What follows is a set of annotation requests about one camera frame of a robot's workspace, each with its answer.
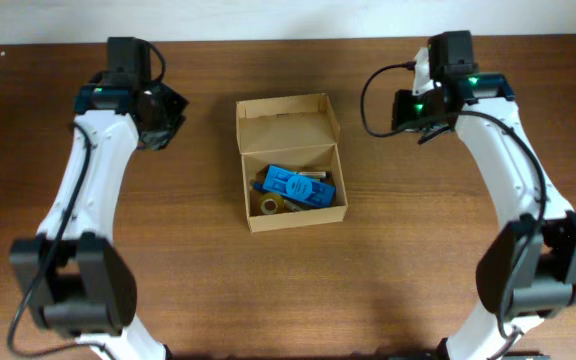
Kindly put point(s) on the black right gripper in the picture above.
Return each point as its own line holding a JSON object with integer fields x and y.
{"x": 403, "y": 98}

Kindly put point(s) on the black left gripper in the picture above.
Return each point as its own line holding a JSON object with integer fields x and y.
{"x": 159, "y": 138}

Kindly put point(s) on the blue whiteboard marker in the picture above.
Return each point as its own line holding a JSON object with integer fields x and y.
{"x": 257, "y": 186}

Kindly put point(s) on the cardboard box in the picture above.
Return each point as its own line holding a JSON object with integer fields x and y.
{"x": 297, "y": 133}

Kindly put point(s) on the yellow tape roll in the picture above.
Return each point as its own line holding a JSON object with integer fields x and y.
{"x": 271, "y": 203}

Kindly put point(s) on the black whiteboard marker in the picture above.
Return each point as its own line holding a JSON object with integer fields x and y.
{"x": 314, "y": 174}

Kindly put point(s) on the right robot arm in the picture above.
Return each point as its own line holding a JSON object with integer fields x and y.
{"x": 528, "y": 274}

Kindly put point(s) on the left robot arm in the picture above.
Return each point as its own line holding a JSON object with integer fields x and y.
{"x": 77, "y": 291}

